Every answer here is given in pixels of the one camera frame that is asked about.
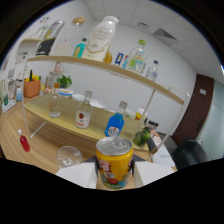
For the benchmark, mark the potted green plant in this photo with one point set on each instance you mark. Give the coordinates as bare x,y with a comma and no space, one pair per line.
64,81

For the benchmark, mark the blue liquid bottle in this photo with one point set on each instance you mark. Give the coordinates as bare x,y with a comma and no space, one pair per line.
115,126

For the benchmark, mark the clear bottle green cap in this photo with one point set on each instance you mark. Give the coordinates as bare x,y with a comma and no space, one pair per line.
137,60

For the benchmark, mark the white book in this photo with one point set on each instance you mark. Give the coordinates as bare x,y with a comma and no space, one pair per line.
163,157

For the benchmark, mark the blue print bowl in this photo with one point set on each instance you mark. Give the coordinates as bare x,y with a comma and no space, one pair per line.
65,93

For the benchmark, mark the clear bottle red label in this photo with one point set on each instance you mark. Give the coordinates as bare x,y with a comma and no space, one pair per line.
83,116

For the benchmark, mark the small teal bottle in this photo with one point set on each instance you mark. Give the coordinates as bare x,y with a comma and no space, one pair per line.
79,50

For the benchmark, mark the large white bottle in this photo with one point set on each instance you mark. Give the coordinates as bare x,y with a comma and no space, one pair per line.
100,40

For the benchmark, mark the clear bottle blue cap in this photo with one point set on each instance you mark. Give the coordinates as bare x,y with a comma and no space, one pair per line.
152,72

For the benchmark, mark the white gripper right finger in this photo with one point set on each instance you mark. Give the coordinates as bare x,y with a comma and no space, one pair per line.
151,171

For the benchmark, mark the yellow drink can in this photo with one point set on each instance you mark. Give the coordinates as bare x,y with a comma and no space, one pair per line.
114,163

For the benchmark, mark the small red liquid bottle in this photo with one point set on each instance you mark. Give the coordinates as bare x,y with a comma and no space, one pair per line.
24,143

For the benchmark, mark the green lime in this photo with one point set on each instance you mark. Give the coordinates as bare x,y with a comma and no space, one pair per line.
146,133
137,139

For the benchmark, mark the clear glass with ice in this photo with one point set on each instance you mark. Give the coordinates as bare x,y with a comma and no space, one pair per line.
69,156

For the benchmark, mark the white green mug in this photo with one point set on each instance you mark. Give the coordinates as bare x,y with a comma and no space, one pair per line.
130,114

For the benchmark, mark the white bottle red cap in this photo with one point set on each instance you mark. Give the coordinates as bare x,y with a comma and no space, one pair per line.
141,114

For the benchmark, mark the two-tier wooden shelf rack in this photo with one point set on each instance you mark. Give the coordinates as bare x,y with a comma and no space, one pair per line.
100,66

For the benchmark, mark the black chair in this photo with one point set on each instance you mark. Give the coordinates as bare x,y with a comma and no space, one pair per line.
190,155

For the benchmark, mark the red white wall poster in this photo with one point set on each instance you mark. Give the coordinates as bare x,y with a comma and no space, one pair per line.
125,61

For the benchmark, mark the pale blue squat bottle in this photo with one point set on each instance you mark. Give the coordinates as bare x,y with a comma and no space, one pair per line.
19,95

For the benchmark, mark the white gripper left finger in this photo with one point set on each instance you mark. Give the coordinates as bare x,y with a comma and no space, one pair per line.
78,175

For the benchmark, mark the wooden wall shelf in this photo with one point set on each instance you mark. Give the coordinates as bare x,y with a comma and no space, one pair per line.
28,41

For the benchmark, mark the blue wall poster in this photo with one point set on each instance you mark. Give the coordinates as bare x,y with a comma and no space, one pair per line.
119,59

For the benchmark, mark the orange pot with utensils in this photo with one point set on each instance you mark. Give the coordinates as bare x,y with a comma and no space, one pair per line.
32,88

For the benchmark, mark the glass bottle cork lid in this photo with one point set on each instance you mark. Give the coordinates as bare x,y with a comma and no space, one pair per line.
68,43

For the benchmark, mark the brown door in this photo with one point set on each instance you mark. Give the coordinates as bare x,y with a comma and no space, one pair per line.
195,106

